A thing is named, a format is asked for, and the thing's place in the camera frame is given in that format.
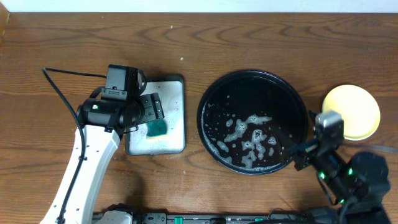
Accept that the yellow plate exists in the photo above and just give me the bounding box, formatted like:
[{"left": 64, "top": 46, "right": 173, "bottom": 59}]
[{"left": 322, "top": 85, "right": 381, "bottom": 141}]

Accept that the rectangular black sponge tray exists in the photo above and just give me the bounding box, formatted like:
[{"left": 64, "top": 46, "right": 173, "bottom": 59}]
[{"left": 125, "top": 76, "right": 185, "bottom": 156}]

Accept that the green yellow sponge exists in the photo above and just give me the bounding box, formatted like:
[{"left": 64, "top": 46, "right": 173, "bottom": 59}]
[{"left": 146, "top": 119, "right": 168, "bottom": 139}]

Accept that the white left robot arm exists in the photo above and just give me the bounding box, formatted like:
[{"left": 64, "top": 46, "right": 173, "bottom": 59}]
[{"left": 42, "top": 93, "right": 164, "bottom": 223}]

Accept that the round black tray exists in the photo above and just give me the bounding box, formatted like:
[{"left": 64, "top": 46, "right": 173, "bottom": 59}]
[{"left": 197, "top": 70, "right": 308, "bottom": 175}]

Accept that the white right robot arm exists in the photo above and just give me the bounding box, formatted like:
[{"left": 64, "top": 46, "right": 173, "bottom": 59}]
[{"left": 288, "top": 138, "right": 391, "bottom": 223}]

